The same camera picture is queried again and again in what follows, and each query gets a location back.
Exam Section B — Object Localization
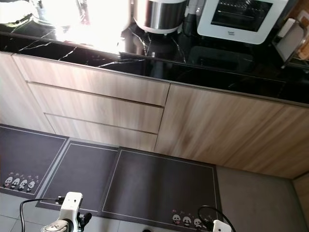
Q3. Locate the plain grey floor mat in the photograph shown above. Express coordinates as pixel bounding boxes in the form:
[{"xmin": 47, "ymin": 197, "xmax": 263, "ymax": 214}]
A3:
[{"xmin": 36, "ymin": 138, "xmax": 120, "ymax": 212}]

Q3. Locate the large grey panda floor mat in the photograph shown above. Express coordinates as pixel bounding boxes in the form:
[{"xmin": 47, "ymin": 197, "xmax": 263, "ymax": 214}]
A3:
[{"xmin": 101, "ymin": 146, "xmax": 223, "ymax": 230}]

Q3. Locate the wooden drawer front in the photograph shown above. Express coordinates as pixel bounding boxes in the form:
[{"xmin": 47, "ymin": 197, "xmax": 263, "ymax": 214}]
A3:
[
  {"xmin": 45, "ymin": 114, "xmax": 157, "ymax": 151},
  {"xmin": 28, "ymin": 82, "xmax": 165, "ymax": 134},
  {"xmin": 12, "ymin": 54, "xmax": 170, "ymax": 107}
]

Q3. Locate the small grey panda floor mat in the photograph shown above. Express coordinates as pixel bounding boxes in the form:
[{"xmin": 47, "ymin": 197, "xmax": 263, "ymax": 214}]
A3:
[{"xmin": 0, "ymin": 124, "xmax": 69, "ymax": 198}]

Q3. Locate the wooden cabinet door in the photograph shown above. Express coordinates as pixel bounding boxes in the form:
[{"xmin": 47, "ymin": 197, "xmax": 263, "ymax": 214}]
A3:
[
  {"xmin": 154, "ymin": 85, "xmax": 309, "ymax": 179},
  {"xmin": 0, "ymin": 51, "xmax": 55, "ymax": 133}
]

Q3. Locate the shiny steel pot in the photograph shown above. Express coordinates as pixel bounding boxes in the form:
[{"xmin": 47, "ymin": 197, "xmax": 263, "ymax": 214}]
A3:
[{"xmin": 31, "ymin": 0, "xmax": 85, "ymax": 26}]

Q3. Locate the silver rice cooker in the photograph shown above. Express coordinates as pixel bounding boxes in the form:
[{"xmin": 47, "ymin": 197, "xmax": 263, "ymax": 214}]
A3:
[{"xmin": 133, "ymin": 0, "xmax": 189, "ymax": 34}]

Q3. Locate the white toaster oven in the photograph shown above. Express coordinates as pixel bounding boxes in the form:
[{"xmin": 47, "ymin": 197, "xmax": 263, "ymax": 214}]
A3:
[{"xmin": 197, "ymin": 0, "xmax": 289, "ymax": 45}]

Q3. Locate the white rectangular board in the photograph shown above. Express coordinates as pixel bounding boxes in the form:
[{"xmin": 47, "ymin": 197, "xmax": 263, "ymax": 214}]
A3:
[{"xmin": 273, "ymin": 18, "xmax": 309, "ymax": 63}]

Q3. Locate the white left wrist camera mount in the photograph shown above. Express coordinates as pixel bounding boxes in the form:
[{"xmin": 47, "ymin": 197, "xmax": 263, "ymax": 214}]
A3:
[{"xmin": 60, "ymin": 192, "xmax": 84, "ymax": 223}]

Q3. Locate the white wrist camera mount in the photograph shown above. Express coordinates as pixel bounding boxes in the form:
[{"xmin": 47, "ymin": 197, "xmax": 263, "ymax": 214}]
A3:
[
  {"xmin": 60, "ymin": 192, "xmax": 84, "ymax": 223},
  {"xmin": 212, "ymin": 220, "xmax": 232, "ymax": 232}
]

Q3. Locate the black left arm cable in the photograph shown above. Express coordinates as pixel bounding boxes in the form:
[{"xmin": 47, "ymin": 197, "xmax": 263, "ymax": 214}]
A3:
[{"xmin": 20, "ymin": 196, "xmax": 67, "ymax": 232}]

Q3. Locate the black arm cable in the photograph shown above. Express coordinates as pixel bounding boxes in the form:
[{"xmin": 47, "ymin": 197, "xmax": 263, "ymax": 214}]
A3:
[
  {"xmin": 197, "ymin": 205, "xmax": 223, "ymax": 230},
  {"xmin": 20, "ymin": 196, "xmax": 67, "ymax": 232}
]

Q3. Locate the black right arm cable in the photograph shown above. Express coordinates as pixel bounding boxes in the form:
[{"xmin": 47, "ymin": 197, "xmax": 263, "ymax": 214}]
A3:
[{"xmin": 197, "ymin": 205, "xmax": 223, "ymax": 230}]

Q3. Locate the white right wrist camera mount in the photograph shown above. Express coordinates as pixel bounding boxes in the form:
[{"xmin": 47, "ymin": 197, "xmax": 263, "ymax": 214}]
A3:
[{"xmin": 212, "ymin": 220, "xmax": 232, "ymax": 232}]

